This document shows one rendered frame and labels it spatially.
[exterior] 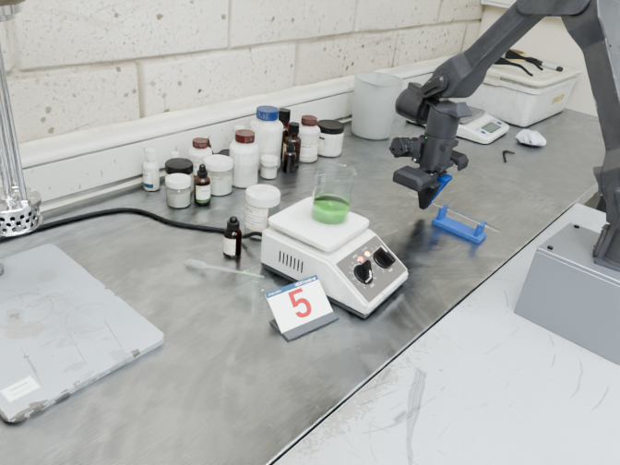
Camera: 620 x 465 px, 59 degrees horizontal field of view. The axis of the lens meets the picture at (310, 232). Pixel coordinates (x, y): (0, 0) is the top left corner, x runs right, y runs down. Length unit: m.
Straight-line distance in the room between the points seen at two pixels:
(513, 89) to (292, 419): 1.36
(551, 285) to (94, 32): 0.85
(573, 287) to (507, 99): 1.05
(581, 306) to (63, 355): 0.68
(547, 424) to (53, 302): 0.65
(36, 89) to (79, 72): 0.08
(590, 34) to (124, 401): 0.75
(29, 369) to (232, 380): 0.23
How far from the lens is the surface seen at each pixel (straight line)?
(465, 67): 0.99
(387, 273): 0.84
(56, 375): 0.71
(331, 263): 0.79
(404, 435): 0.67
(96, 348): 0.74
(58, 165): 1.05
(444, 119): 1.02
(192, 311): 0.79
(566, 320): 0.88
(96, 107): 1.10
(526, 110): 1.80
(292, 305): 0.77
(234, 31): 1.27
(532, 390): 0.78
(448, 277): 0.94
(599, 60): 0.87
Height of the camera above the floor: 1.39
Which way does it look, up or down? 30 degrees down
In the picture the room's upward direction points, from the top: 7 degrees clockwise
